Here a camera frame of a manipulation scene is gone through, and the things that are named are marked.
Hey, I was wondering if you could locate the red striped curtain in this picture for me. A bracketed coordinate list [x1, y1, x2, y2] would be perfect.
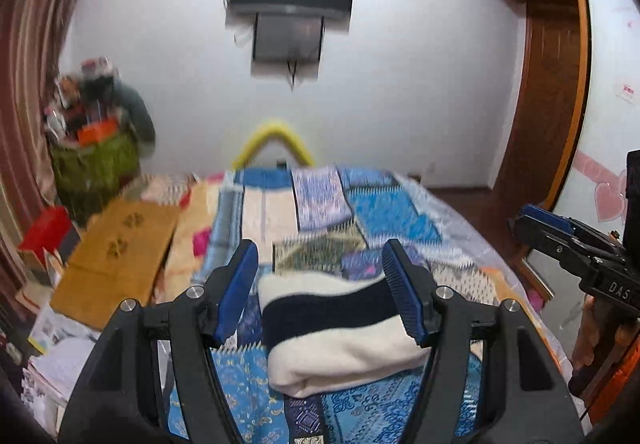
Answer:
[0, 0, 109, 285]

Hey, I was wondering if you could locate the black monitor cable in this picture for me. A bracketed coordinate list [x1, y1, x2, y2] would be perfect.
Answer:
[284, 58, 301, 92]

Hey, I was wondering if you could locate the white wardrobe sliding door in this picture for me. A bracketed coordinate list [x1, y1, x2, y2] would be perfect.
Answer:
[547, 0, 640, 245]

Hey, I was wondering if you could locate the person's right forearm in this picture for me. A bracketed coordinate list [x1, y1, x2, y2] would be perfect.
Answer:
[570, 294, 640, 426]

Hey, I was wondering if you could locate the yellow foam tube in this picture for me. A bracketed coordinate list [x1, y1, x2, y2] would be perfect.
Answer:
[230, 120, 316, 170]

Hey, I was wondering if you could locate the grey plush toy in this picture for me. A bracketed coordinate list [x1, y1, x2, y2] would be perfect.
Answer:
[107, 83, 157, 147]

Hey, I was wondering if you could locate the pale lavender bedsheet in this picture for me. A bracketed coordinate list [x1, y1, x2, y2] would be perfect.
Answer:
[395, 173, 532, 295]

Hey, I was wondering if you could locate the orange box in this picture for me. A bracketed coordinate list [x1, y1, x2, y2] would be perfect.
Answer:
[77, 118, 121, 145]

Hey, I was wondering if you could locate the wooden door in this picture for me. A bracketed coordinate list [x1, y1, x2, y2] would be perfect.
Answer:
[492, 5, 592, 211]

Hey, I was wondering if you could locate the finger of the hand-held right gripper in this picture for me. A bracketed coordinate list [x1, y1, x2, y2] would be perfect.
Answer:
[509, 215, 603, 283]
[519, 204, 627, 253]

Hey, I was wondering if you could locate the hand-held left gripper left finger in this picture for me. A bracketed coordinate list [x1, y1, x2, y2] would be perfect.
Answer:
[57, 239, 261, 444]

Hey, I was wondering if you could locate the black and cream striped sweater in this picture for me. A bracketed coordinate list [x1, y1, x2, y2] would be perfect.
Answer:
[256, 269, 434, 399]

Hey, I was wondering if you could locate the blue patchwork blanket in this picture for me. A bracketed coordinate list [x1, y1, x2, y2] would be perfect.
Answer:
[165, 165, 502, 444]

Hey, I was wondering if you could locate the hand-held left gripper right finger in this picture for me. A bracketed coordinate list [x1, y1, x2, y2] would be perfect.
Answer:
[381, 238, 586, 444]

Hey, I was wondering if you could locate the pile of white papers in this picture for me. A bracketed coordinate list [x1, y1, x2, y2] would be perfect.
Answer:
[22, 303, 104, 406]

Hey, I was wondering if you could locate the cream floral quilt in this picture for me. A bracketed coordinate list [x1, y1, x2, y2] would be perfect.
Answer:
[122, 172, 224, 305]

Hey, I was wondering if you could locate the green printed bag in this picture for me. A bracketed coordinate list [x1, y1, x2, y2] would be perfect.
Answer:
[49, 131, 141, 215]

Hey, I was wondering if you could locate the pile of mixed clutter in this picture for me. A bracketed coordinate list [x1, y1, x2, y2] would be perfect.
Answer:
[43, 56, 126, 145]

